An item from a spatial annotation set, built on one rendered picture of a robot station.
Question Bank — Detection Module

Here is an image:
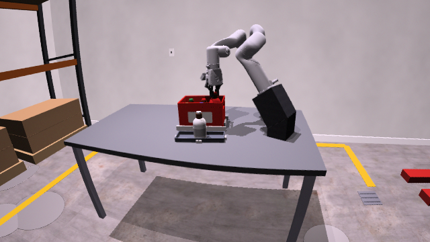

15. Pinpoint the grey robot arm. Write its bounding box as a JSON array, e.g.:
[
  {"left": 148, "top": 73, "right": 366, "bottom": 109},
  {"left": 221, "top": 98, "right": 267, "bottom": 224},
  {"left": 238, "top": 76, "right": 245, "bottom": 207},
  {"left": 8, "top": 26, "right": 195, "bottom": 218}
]
[{"left": 206, "top": 25, "right": 278, "bottom": 95}]

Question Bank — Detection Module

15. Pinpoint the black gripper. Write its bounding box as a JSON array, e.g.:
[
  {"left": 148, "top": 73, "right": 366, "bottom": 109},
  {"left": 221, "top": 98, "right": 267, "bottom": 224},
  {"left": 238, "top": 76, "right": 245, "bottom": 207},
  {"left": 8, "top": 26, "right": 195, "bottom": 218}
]
[{"left": 205, "top": 68, "right": 223, "bottom": 97}]

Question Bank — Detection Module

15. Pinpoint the white bottle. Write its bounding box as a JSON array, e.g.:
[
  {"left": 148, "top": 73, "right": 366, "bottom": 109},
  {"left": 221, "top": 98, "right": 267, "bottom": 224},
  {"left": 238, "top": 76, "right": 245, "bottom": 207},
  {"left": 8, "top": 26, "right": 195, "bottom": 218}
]
[{"left": 193, "top": 111, "right": 207, "bottom": 138}]

